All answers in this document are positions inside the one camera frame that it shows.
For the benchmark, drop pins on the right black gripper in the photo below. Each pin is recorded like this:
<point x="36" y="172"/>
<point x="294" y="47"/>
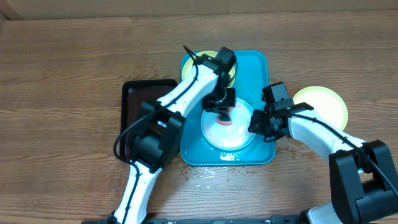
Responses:
<point x="257" y="127"/>

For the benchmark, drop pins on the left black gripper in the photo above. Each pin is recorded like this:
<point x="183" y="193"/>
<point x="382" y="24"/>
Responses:
<point x="208" y="105"/>

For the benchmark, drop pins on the green and orange sponge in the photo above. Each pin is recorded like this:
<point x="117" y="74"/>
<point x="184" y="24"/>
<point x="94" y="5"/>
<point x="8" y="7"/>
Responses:
<point x="224" y="118"/>

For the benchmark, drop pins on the light blue plate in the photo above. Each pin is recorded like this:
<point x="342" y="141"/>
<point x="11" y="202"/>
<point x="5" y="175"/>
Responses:
<point x="228" y="135"/>

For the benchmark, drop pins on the yellow-green plate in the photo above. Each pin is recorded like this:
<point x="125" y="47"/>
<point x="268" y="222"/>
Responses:
<point x="329" y="105"/>
<point x="187" y="64"/>

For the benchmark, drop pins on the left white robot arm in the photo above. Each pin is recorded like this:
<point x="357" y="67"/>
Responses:
<point x="153" y="140"/>

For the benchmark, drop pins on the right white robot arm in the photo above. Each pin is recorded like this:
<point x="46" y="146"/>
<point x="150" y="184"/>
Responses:
<point x="363" y="177"/>

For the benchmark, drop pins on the teal plastic tray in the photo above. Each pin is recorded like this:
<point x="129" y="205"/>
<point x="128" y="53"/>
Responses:
<point x="251" y="77"/>

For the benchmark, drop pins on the black rectangular tray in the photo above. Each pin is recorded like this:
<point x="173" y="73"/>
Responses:
<point x="133" y="94"/>

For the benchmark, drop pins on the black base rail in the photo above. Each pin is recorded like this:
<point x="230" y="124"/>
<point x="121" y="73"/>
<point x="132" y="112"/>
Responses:
<point x="276" y="219"/>

